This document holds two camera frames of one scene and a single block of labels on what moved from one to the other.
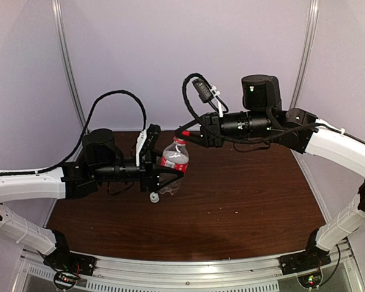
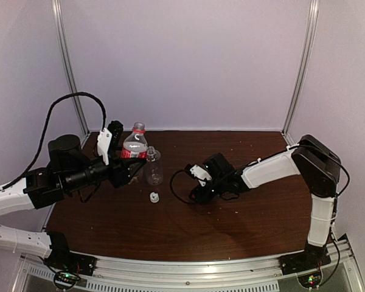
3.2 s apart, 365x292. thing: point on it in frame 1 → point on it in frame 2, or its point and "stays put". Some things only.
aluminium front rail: (340, 274) stays put
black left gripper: (149, 178) → (118, 173)
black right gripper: (211, 132) → (202, 197)
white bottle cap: (154, 197) stays put
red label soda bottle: (176, 156) → (135, 144)
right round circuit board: (311, 280) stays put
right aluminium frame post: (312, 19) stays put
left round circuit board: (64, 280) stays put
